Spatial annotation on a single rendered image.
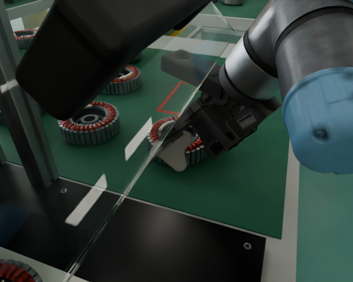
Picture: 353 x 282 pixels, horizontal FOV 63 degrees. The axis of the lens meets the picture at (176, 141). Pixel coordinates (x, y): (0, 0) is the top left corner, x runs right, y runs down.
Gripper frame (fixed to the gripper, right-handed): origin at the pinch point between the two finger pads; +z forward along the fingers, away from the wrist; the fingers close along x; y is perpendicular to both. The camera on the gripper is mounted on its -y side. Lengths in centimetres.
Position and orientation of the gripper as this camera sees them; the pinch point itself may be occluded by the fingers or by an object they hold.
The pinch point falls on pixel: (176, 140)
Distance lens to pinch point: 51.9
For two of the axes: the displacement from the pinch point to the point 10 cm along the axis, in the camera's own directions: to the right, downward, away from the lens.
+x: 7.0, -4.2, 5.8
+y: 6.1, 7.8, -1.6
